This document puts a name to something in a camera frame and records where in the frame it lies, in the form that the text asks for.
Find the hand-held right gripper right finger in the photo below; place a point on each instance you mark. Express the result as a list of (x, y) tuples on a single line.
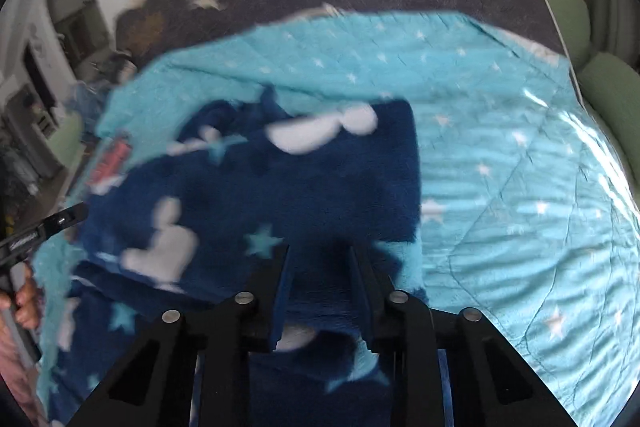
[(357, 292)]

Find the green pillow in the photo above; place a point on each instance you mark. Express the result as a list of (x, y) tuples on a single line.
[(567, 17), (615, 92)]

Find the navy star fleece garment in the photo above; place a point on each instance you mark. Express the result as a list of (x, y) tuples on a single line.
[(225, 187)]

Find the person's left hand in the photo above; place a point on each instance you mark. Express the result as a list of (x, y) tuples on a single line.
[(27, 302)]

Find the pale green chair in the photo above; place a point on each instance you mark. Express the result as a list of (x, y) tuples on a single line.
[(67, 142)]

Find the blue cloth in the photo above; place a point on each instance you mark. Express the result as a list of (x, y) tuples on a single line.
[(87, 104)]

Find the person's pink clothing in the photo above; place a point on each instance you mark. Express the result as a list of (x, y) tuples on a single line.
[(12, 372)]

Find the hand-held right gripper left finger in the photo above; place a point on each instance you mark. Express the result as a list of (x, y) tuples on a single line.
[(284, 292)]

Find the light blue star quilt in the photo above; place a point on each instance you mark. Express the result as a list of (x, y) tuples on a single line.
[(500, 157)]

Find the red pink flat packet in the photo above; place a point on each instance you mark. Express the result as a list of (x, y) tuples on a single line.
[(112, 162)]

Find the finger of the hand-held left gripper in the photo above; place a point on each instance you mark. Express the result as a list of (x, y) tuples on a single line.
[(65, 217)]

